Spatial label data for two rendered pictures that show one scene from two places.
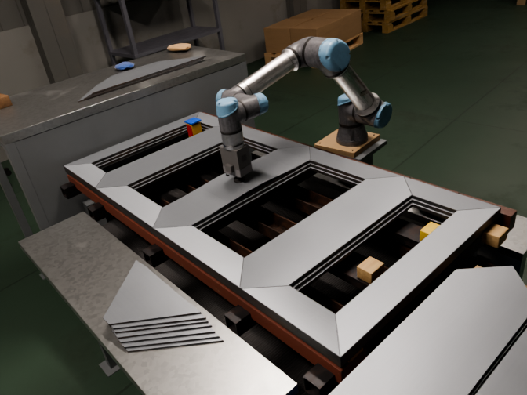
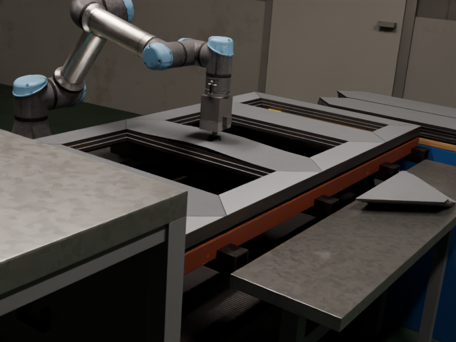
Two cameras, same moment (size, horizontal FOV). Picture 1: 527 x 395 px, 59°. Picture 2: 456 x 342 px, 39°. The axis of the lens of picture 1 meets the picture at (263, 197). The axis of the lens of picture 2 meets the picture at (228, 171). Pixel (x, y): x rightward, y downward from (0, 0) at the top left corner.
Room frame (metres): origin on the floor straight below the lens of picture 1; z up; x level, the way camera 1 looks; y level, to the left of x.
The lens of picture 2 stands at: (2.01, 1.87, 1.38)
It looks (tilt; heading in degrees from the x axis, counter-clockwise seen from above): 18 degrees down; 253
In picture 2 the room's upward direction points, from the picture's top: 4 degrees clockwise
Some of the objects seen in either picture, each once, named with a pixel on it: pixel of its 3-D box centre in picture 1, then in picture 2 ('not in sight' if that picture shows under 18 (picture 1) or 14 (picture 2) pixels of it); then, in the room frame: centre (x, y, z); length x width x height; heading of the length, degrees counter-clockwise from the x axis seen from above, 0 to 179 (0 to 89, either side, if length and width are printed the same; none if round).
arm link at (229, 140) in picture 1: (231, 136); (217, 83); (1.51, 0.08, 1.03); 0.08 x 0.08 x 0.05
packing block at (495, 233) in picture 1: (494, 235); not in sight; (1.07, -0.65, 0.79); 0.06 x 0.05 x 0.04; 128
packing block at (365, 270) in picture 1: (370, 269); not in sight; (1.00, -0.27, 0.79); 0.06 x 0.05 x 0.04; 128
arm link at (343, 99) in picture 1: (351, 107); (32, 95); (2.05, -0.46, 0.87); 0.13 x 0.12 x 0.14; 35
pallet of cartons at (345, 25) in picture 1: (314, 36); not in sight; (6.53, -1.00, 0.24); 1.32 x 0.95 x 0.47; 134
